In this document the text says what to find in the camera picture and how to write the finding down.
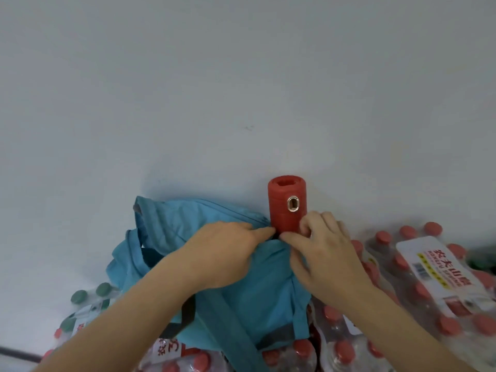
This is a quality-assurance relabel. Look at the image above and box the person's right hand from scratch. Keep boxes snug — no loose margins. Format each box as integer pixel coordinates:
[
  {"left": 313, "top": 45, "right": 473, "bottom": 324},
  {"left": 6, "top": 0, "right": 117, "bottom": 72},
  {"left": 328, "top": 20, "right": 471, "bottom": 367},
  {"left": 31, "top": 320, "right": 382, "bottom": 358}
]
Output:
[{"left": 278, "top": 211, "right": 377, "bottom": 307}]

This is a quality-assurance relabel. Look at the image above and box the person's left hand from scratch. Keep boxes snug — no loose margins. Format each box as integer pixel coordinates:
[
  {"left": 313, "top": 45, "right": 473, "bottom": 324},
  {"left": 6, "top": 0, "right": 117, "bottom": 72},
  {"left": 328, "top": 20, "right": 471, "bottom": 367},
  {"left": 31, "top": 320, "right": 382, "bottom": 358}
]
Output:
[{"left": 172, "top": 221, "right": 276, "bottom": 294}]

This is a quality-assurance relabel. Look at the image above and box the light blue backpack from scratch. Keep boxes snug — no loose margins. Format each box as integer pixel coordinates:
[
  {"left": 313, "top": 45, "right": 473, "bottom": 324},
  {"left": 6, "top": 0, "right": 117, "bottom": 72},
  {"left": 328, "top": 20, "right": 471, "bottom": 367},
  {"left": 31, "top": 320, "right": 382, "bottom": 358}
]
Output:
[{"left": 105, "top": 195, "right": 314, "bottom": 372}]

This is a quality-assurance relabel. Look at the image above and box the red thermos bottle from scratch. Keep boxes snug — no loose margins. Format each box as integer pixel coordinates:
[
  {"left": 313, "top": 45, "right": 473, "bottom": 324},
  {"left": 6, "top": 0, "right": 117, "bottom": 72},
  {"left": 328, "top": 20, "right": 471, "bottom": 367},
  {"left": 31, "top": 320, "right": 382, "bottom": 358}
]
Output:
[{"left": 267, "top": 175, "right": 308, "bottom": 236}]

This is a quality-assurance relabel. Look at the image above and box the person's right forearm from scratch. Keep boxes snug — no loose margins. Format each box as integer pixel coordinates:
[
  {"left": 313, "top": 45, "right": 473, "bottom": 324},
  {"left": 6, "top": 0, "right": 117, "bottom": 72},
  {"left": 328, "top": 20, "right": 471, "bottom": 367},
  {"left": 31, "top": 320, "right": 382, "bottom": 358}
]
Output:
[{"left": 344, "top": 285, "right": 478, "bottom": 372}]

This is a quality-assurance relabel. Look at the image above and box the person's left forearm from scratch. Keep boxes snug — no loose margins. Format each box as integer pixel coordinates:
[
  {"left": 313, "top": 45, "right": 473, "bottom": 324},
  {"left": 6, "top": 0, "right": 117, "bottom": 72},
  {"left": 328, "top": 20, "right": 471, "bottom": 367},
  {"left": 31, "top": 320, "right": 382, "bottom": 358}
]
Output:
[{"left": 34, "top": 254, "right": 203, "bottom": 372}]

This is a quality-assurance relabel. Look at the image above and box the stack of water bottle packs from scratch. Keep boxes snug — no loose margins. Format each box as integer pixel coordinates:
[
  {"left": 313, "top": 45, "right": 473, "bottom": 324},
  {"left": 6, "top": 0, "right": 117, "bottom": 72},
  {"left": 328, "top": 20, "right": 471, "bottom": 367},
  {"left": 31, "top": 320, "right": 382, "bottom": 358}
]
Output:
[{"left": 40, "top": 221, "right": 496, "bottom": 372}]

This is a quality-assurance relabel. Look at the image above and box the white panel leaning on wall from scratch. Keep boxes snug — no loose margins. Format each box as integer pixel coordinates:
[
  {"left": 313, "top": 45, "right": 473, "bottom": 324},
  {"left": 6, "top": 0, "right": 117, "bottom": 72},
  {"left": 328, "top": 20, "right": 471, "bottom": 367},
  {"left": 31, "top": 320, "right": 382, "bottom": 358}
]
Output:
[{"left": 0, "top": 346, "right": 42, "bottom": 364}]

